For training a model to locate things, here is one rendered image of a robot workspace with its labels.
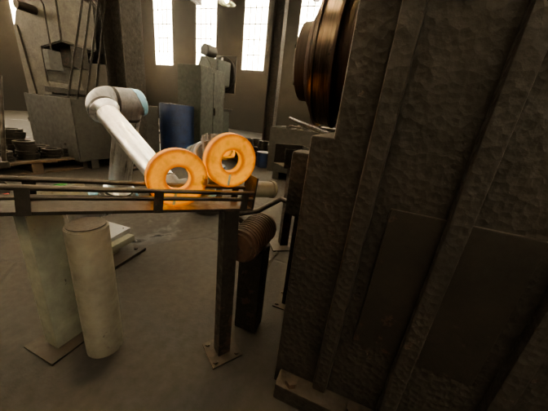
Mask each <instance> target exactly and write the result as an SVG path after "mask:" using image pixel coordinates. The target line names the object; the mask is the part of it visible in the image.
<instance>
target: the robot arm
mask: <svg viewBox="0 0 548 411"><path fill-rule="evenodd" d="M85 106H86V111H87V112H88V114H89V115H90V116H91V118H92V119H93V120H94V121H96V122H99V123H101V124H102V125H103V126H104V128H105V129H106V130H107V131H108V133H109V134H110V135H111V136H112V140H111V150H110V161H109V171H108V180H125V181H131V177H132V171H133V166H134V164H135V165H136V166H137V168H138V169H139V170H140V172H141V173H142V174H143V175H144V172H145V168H146V165H147V164H148V162H149V160H150V159H151V158H152V157H153V156H154V155H155V154H156V153H155V152H154V151H153V150H152V149H151V148H150V146H149V145H148V144H147V143H146V142H145V140H144V139H143V138H142V137H141V136H140V134H139V123H140V121H141V117H142V116H145V115H147V114H148V102H147V100H146V98H145V96H144V94H143V93H142V92H141V91H140V90H136V89H132V88H122V87H114V86H99V87H96V88H95V89H93V90H92V91H91V92H90V93H89V94H88V95H87V97H86V101H85ZM217 135H220V134H218V133H215V134H208V133H206V134H203V135H202V136H201V141H200V142H198V143H196V144H192V145H190V146H188V147H186V148H185V149H187V150H188V151H190V152H193V153H194V154H196V155H197V156H198V157H199V158H200V159H201V160H202V161H203V153H204V151H205V148H206V146H207V144H208V143H209V142H210V141H211V140H212V139H213V138H214V137H215V136H217ZM234 157H235V151H234V150H231V151H228V152H226V153H225V154H224V155H223V158H222V161H223V160H227V159H230V158H234ZM187 181H188V178H184V179H178V178H177V176H176V175H175V174H174V173H172V172H171V170H170V171H169V172H168V173H167V175H166V182H167V183H186V182H187ZM104 187H111V188H134V186H130V185H107V184H104ZM88 195H98V196H138V193H125V192H88ZM106 215H110V214H67V218H68V221H72V220H74V219H80V218H84V217H100V218H102V217H103V216H106Z"/></svg>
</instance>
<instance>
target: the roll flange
mask: <svg viewBox="0 0 548 411"><path fill-rule="evenodd" d="M359 1H360V0H343V1H342V6H341V9H340V12H339V16H338V22H337V26H336V30H335V35H334V42H333V47H332V52H331V58H330V64H329V76H328V85H327V96H326V118H327V124H328V127H329V128H332V129H333V128H334V127H335V126H336V124H337V120H338V111H339V107H340V102H341V98H342V93H343V85H344V80H345V76H346V71H347V63H348V59H349V54H350V49H351V41H352V37H353V32H354V28H355V23H356V15H357V10H358V6H359Z"/></svg>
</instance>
